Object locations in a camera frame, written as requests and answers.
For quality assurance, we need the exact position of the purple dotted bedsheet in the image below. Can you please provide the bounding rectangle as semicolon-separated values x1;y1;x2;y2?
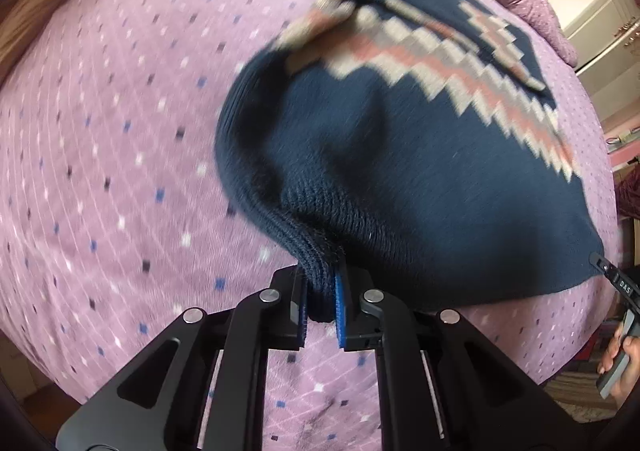
0;0;617;451

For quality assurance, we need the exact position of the white wardrobe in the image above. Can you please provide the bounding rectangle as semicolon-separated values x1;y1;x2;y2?
520;0;640;132

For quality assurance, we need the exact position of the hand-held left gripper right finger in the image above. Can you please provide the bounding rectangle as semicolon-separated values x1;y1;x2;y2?
333;267;592;451

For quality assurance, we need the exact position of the person's right hand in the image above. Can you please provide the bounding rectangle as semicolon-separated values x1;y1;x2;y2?
597;321;640;408

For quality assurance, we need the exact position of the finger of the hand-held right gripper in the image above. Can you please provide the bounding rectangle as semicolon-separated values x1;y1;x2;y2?
589;252;640;329

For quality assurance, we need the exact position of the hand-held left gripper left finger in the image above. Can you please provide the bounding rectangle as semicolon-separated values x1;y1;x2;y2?
55;266;308;451

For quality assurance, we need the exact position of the navy diamond-pattern knit sweater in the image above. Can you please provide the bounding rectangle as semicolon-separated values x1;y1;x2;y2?
214;0;604;324

